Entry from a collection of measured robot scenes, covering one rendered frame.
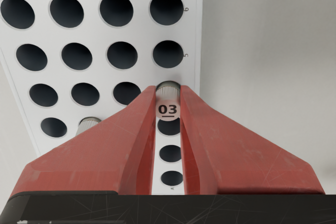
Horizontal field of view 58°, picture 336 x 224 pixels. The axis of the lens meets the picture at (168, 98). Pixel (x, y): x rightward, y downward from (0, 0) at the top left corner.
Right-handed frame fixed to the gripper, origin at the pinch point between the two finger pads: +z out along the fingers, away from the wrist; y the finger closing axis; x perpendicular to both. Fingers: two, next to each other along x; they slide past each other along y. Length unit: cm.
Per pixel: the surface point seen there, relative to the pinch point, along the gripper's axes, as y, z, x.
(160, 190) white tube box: 0.4, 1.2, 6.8
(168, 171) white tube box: 0.0, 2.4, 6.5
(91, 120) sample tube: 4.0, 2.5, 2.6
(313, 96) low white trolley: -8.7, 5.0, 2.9
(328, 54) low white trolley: -8.8, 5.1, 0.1
